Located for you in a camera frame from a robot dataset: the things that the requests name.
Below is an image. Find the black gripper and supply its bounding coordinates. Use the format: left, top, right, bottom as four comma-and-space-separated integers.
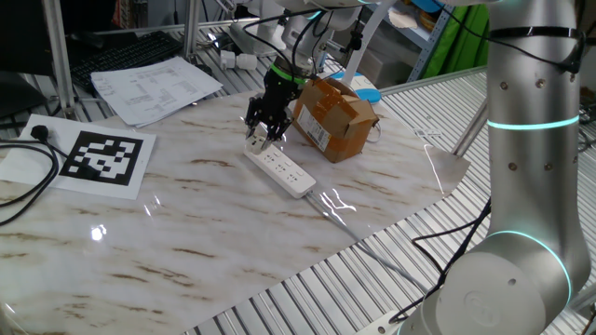
244, 72, 304, 142

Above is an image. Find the white plug adapter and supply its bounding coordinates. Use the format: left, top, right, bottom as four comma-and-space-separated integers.
245, 134, 271, 155

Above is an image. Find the white four-socket power strip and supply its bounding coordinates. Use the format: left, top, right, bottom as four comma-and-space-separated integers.
243, 143, 318, 200

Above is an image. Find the white plastic pipe fitting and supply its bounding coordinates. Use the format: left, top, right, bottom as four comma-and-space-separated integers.
219, 49, 259, 72

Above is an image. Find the taped brown cardboard box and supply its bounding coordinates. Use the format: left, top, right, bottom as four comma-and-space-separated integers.
291, 76, 381, 164

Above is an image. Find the white and blue desk lamp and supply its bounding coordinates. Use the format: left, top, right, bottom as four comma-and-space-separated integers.
328, 0, 397, 104

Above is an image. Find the stack of printed papers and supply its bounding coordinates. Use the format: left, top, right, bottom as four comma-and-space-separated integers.
89, 56, 224, 128

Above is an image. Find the glossy marble pattern mat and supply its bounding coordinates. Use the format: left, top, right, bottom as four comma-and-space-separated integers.
0, 87, 471, 335

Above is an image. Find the black computer keyboard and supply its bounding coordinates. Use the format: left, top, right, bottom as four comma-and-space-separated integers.
69, 30, 183, 87

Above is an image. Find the paper sheet with fiducial marker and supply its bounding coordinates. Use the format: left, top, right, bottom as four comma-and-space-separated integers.
0, 114, 157, 201

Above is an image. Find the grey metal shelf rack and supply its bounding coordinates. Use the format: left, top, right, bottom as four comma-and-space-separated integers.
386, 0, 455, 84

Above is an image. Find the green cloth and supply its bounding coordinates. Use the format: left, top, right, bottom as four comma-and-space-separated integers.
421, 4, 490, 80

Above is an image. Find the aluminium frame post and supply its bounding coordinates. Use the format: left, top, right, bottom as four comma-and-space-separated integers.
42, 0, 78, 120
451, 100, 490, 157
182, 0, 201, 61

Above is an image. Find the aluminium frame crossbar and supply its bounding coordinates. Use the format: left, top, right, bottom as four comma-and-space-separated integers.
95, 17, 260, 37

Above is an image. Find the grey power strip cable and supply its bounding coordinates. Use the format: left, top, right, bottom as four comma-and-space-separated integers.
305, 189, 429, 292

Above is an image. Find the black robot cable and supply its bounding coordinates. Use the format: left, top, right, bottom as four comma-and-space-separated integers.
388, 197, 493, 325
412, 216, 489, 278

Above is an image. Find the black power cord with plug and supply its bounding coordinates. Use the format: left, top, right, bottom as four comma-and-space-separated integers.
0, 124, 64, 228

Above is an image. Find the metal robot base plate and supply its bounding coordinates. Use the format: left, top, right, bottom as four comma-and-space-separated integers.
354, 310, 402, 335

